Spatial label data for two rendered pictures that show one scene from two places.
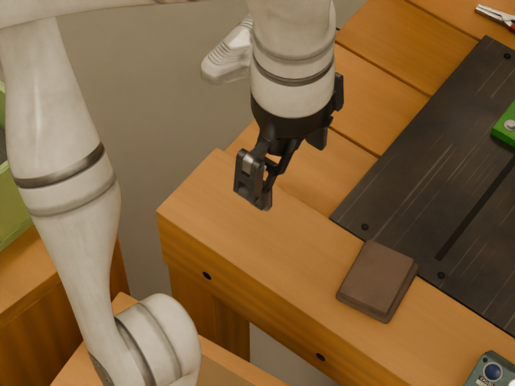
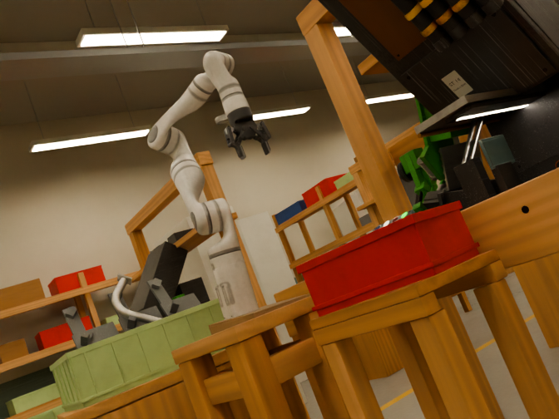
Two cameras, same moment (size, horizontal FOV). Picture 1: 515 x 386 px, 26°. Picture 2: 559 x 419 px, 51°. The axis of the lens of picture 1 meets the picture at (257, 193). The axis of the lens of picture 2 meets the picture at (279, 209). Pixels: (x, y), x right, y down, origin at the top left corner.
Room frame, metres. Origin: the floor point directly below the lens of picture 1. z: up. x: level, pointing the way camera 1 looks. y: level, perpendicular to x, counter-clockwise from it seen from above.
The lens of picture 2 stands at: (-1.04, -0.49, 0.85)
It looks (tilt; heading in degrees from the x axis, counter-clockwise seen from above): 9 degrees up; 15
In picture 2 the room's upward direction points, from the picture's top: 22 degrees counter-clockwise
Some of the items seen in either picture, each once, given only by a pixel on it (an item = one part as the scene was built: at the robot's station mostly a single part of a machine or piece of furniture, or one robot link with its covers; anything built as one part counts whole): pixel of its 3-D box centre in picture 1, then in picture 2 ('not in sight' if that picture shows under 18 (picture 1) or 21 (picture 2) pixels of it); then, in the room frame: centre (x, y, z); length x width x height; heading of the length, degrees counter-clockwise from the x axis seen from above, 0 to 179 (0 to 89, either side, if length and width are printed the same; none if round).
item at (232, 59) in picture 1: (276, 53); (232, 106); (0.63, -0.02, 1.47); 0.11 x 0.09 x 0.06; 53
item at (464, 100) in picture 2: not in sight; (487, 109); (0.51, -0.66, 1.11); 0.39 x 0.16 x 0.03; 142
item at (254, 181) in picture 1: (248, 176); (229, 136); (0.57, 0.01, 1.37); 0.03 x 0.02 x 0.06; 53
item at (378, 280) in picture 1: (378, 279); not in sight; (0.70, -0.16, 0.91); 0.10 x 0.08 x 0.03; 150
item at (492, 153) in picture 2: not in sight; (502, 164); (0.45, -0.64, 0.97); 0.10 x 0.02 x 0.14; 142
